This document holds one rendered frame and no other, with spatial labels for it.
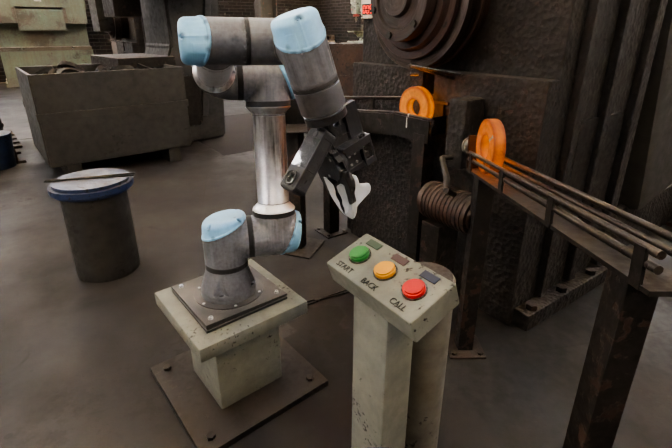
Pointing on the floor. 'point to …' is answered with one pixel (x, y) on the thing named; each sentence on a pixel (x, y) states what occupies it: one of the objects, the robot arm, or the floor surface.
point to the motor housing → (442, 222)
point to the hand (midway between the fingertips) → (347, 214)
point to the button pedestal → (386, 338)
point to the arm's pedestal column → (236, 388)
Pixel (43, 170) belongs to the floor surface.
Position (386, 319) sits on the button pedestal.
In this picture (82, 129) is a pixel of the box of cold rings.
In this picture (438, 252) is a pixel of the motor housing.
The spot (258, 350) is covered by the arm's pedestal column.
